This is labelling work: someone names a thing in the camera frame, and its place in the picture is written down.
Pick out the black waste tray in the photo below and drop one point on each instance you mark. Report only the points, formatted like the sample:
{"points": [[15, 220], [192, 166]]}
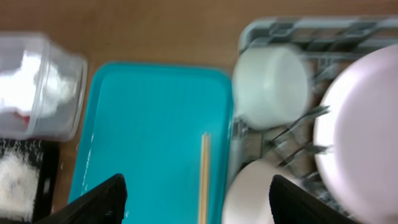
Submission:
{"points": [[43, 155]]}

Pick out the wooden chopstick left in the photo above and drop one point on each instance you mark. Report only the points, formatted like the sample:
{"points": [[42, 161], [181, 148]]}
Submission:
{"points": [[200, 207]]}

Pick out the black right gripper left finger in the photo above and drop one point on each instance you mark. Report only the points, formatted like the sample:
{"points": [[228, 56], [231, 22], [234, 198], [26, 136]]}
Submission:
{"points": [[104, 204]]}

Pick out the clear plastic waste bin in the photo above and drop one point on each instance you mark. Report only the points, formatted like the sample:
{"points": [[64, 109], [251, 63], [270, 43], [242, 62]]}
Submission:
{"points": [[63, 125]]}

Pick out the cooked rice pile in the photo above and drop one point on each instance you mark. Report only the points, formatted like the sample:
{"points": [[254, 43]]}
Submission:
{"points": [[19, 182]]}

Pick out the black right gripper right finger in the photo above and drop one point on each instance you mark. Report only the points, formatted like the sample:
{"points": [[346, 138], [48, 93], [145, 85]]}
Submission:
{"points": [[292, 205]]}

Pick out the grey dishwasher rack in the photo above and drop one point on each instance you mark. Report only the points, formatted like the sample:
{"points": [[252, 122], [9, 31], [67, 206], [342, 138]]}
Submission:
{"points": [[329, 45]]}

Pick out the grey bowl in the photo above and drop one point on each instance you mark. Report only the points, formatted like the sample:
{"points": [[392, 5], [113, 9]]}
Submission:
{"points": [[271, 86]]}

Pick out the large pink plate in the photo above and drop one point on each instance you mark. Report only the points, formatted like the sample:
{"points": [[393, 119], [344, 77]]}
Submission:
{"points": [[359, 167]]}

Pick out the wooden chopstick right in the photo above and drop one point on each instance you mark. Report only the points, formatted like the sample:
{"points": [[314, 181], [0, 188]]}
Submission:
{"points": [[206, 171]]}

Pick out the teal serving tray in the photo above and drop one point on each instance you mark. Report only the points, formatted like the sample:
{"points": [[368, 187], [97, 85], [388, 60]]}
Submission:
{"points": [[145, 121]]}

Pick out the small pink plate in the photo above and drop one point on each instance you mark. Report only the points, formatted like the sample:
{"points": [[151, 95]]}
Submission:
{"points": [[247, 199]]}

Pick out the wooden chopstick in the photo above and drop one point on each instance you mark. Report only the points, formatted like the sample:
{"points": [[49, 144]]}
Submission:
{"points": [[200, 207], [206, 171]]}

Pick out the white tissue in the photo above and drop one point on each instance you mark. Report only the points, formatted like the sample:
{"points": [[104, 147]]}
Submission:
{"points": [[21, 86]]}

